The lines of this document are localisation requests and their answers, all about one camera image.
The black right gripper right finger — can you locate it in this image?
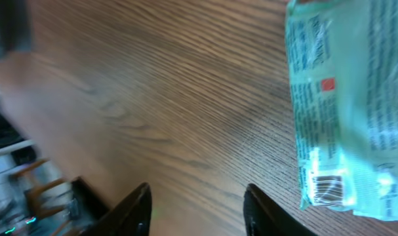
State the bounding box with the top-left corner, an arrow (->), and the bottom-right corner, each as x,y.
243,184 -> 316,236

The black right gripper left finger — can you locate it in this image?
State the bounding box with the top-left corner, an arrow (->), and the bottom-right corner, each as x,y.
79,182 -> 152,236

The teal snack bar wrapper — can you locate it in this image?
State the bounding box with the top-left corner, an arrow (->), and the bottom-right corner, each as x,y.
285,0 -> 398,221

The grey plastic mesh basket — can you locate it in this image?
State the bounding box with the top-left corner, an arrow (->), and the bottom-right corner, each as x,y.
0,0 -> 32,60

